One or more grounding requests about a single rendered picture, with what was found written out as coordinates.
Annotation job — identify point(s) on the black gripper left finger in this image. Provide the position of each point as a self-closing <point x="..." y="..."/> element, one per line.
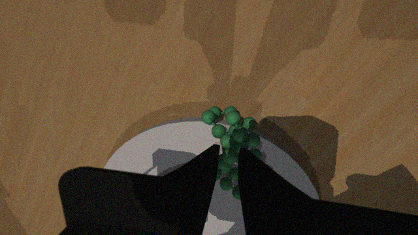
<point x="174" y="204"/>

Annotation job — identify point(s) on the grey round bead board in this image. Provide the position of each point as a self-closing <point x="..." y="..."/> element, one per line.
<point x="169" y="145"/>

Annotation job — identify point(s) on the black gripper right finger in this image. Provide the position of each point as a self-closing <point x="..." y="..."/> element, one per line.
<point x="273" y="206"/>

